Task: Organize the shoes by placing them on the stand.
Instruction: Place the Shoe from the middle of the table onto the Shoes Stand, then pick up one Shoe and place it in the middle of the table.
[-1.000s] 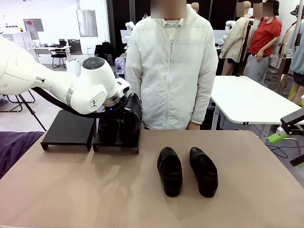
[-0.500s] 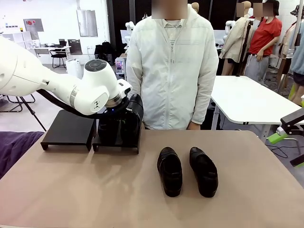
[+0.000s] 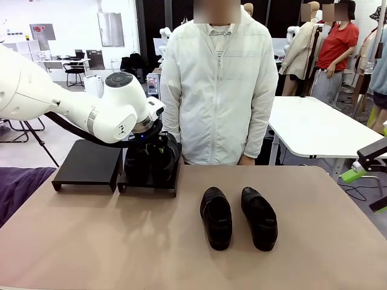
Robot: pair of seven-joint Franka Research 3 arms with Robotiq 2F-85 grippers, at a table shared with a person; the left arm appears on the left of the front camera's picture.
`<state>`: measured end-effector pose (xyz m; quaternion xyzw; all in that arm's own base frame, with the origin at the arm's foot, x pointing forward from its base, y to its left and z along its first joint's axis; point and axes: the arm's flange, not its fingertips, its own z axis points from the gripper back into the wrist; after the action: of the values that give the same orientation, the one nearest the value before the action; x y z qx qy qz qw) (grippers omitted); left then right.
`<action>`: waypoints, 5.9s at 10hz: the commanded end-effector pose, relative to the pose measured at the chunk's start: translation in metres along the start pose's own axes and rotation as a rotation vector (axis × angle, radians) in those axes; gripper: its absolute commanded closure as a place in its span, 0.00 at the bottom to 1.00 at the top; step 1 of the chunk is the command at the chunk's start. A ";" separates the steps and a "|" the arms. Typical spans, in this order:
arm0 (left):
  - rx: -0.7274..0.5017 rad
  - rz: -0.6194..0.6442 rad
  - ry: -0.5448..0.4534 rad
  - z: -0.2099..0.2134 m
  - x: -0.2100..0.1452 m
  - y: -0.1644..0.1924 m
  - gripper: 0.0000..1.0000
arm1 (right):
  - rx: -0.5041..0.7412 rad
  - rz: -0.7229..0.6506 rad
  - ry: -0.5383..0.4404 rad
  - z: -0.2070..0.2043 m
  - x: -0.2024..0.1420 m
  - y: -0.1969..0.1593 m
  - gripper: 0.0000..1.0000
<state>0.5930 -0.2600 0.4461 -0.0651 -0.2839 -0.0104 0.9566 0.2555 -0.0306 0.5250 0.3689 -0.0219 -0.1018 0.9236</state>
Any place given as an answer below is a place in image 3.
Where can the large steel wall cabinet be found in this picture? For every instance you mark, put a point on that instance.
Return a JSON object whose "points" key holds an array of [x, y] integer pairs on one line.
{"points": [[110, 30]]}

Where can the small steel wall panel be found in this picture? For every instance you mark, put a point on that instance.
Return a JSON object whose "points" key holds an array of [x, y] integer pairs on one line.
{"points": [[95, 59]]}

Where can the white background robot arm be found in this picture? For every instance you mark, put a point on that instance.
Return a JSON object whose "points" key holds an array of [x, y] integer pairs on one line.
{"points": [[291, 33], [164, 33]]}

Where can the person's left hand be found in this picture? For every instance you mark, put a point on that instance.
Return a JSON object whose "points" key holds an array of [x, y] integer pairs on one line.
{"points": [[246, 160]]}

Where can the red shirt figure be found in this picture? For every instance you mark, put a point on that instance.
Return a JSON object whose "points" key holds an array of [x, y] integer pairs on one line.
{"points": [[335, 45]]}

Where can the lit computer tower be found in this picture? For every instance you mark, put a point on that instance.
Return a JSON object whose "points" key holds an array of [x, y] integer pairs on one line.
{"points": [[151, 86]]}

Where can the person's left forearm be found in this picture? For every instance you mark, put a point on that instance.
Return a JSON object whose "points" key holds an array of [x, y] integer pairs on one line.
{"points": [[260, 130]]}

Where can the black office chair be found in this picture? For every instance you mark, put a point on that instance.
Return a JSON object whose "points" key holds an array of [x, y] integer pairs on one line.
{"points": [[74, 71]]}

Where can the bare mannequin head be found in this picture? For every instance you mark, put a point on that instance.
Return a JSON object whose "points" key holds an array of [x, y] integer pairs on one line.
{"points": [[248, 7]]}

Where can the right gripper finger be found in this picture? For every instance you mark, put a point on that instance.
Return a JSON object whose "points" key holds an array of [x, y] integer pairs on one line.
{"points": [[379, 204], [372, 151]]}

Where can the blue grey garment mannequin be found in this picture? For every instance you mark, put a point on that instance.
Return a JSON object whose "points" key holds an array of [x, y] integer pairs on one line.
{"points": [[381, 75]]}

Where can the black metal shoe stand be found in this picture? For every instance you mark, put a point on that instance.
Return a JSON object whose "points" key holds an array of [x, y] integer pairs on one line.
{"points": [[145, 189], [87, 160]]}

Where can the white rolling desk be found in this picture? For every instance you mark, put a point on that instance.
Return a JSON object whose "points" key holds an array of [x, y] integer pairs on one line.
{"points": [[60, 62]]}

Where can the white drawer unit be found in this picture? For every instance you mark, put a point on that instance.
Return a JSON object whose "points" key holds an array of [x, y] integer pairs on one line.
{"points": [[21, 48]]}

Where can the black leather dress shoe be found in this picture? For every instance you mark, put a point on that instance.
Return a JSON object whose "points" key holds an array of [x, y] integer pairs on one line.
{"points": [[136, 169], [164, 166]]}

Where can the person torso white jacket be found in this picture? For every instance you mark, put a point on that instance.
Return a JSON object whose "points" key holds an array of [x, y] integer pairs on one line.
{"points": [[217, 90]]}

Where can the beige coat mannequin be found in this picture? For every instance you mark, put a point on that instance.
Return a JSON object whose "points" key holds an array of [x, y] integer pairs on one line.
{"points": [[299, 51]]}

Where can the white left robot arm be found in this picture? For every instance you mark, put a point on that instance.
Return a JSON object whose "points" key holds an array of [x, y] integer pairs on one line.
{"points": [[45, 99]]}

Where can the white air purifier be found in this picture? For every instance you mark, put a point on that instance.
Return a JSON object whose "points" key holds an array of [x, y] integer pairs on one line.
{"points": [[92, 83]]}

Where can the person's right forearm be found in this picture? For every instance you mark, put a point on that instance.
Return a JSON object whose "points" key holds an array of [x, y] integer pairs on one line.
{"points": [[170, 121]]}

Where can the dark patterned hat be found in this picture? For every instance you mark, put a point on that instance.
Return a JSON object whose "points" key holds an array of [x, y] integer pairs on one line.
{"points": [[379, 13]]}

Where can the white table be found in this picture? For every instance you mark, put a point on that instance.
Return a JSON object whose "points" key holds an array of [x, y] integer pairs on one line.
{"points": [[317, 127]]}

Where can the black tripod leg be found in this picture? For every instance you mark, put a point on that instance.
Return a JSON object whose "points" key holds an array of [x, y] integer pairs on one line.
{"points": [[48, 153]]}

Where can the steel fire cabinet red sign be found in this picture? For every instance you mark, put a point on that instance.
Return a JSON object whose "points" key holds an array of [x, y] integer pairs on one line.
{"points": [[43, 31]]}

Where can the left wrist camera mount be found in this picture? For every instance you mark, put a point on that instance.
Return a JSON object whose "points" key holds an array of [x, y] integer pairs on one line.
{"points": [[163, 138]]}

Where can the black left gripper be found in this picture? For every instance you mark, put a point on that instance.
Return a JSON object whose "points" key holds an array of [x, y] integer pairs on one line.
{"points": [[142, 139]]}

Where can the white clothes rack pole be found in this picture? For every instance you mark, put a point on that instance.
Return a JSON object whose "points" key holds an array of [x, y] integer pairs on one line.
{"points": [[377, 36]]}

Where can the black bags pile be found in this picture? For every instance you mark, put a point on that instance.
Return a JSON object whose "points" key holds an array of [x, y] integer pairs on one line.
{"points": [[133, 62]]}

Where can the black leather loafer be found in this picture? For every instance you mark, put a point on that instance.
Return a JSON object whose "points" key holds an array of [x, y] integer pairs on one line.
{"points": [[216, 220], [261, 223]]}

